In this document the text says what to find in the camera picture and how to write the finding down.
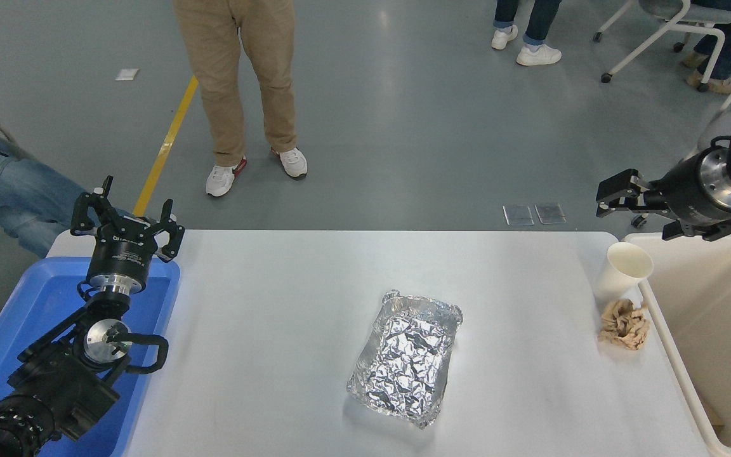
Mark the blue plastic tray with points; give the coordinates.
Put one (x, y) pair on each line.
(35, 298)

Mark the crumpled foil tray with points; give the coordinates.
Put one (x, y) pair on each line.
(407, 358)

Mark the large pale bin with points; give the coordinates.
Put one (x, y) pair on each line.
(721, 330)

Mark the white rolling chair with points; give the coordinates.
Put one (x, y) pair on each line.
(676, 16)

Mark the metal floor plate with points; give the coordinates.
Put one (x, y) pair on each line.
(550, 214)
(518, 216)

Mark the seated person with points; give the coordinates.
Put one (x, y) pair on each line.
(730, 44)
(16, 190)

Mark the white paper cup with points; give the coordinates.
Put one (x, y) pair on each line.
(616, 276)

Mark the standing person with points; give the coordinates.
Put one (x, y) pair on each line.
(219, 76)

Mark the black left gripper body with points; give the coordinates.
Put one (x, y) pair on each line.
(121, 251)

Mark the crumpled tan paper ball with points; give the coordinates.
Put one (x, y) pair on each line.
(624, 325)

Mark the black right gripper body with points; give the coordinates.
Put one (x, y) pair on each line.
(686, 193)

